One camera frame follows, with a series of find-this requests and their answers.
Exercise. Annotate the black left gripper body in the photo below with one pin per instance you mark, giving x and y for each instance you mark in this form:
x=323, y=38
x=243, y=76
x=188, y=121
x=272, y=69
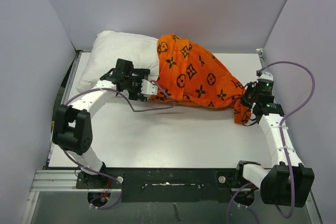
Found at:
x=134, y=84

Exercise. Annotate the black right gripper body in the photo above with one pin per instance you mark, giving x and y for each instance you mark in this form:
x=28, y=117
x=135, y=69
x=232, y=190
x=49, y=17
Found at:
x=250, y=96

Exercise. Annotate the white pillow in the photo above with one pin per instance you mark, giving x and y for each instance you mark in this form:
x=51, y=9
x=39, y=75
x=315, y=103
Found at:
x=110, y=46

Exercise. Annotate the orange patterned plush pillowcase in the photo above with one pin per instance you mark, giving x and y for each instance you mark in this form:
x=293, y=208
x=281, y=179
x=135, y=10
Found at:
x=191, y=75

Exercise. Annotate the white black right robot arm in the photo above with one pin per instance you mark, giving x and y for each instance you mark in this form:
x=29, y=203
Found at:
x=288, y=182

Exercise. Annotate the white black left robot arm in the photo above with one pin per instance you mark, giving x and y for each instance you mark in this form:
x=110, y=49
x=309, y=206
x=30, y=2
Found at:
x=73, y=128

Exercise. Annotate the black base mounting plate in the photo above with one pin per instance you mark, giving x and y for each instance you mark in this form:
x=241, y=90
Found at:
x=166, y=184

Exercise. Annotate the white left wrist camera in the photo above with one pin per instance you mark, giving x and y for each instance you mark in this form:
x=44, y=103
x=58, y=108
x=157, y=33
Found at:
x=148, y=88

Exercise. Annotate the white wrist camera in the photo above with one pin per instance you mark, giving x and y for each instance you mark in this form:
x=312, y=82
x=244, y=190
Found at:
x=264, y=76
x=148, y=88

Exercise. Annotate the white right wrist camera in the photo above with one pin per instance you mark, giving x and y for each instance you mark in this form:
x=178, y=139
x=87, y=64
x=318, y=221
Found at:
x=264, y=76

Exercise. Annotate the aluminium frame rail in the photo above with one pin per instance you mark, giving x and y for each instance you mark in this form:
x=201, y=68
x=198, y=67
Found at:
x=54, y=198

